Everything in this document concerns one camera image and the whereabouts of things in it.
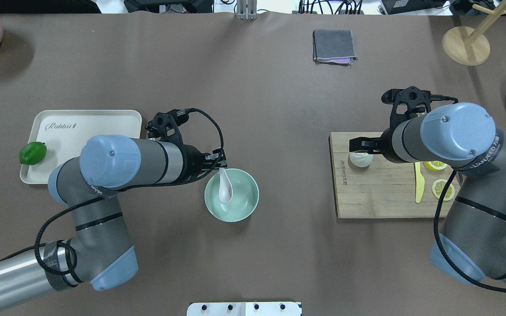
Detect lemon slice far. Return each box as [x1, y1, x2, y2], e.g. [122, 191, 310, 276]
[423, 161, 448, 171]

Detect lemon slice near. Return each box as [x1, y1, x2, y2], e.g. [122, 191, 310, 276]
[430, 179, 456, 201]

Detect yellow plastic knife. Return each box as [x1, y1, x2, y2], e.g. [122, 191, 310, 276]
[414, 162, 424, 204]

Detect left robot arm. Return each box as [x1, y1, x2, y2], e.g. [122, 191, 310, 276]
[0, 108, 226, 311]

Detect white ceramic spoon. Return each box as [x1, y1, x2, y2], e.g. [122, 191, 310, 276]
[218, 167, 233, 205]

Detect wooden stand with base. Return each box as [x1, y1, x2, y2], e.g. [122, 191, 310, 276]
[442, 0, 506, 66]

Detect mint green bowl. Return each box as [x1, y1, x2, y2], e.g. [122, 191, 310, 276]
[203, 169, 260, 223]

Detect cream rectangular tray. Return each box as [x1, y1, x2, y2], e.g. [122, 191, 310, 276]
[20, 110, 142, 184]

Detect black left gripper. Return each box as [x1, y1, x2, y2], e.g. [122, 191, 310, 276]
[145, 110, 227, 184]

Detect green lime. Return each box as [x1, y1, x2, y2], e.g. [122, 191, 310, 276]
[19, 141, 47, 165]

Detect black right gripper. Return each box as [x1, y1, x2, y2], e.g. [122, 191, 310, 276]
[349, 87, 431, 158]

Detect lemon slice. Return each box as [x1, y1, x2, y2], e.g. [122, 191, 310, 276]
[423, 161, 448, 171]
[430, 179, 456, 201]

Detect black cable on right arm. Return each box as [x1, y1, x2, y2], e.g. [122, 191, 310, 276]
[429, 94, 506, 295]

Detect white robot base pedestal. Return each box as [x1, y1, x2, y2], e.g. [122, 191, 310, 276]
[186, 301, 303, 316]

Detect aluminium frame post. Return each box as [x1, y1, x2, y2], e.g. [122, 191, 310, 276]
[235, 0, 258, 21]

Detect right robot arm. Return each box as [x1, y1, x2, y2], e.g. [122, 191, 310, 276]
[349, 86, 506, 293]

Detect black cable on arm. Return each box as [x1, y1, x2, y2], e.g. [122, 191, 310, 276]
[429, 94, 506, 295]
[34, 108, 225, 276]

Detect bamboo cutting board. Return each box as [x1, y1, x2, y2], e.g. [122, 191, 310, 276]
[329, 132, 452, 219]

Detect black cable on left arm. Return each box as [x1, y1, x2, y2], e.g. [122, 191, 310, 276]
[34, 108, 225, 276]

